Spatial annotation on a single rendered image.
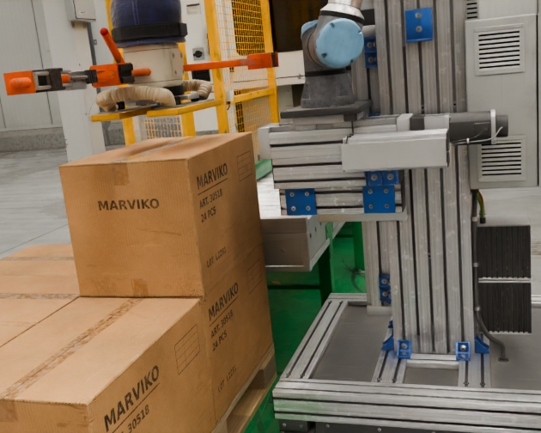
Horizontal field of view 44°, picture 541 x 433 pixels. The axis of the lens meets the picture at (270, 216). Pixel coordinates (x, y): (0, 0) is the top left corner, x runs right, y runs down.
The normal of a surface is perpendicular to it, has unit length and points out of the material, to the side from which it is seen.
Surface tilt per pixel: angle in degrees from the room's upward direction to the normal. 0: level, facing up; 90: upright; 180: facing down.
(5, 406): 90
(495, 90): 90
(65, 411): 90
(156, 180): 90
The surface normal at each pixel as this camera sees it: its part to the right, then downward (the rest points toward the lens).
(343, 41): 0.13, 0.33
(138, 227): -0.27, 0.24
